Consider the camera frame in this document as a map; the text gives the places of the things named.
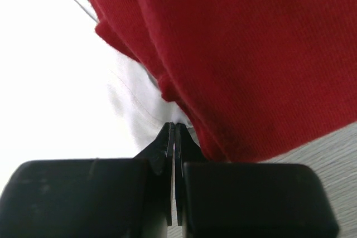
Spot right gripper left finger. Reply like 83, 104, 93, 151
1, 123, 175, 237

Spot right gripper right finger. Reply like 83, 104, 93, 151
175, 124, 339, 237

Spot white and green t-shirt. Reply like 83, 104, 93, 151
108, 52, 199, 153

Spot folded red t-shirt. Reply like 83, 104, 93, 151
89, 0, 356, 162

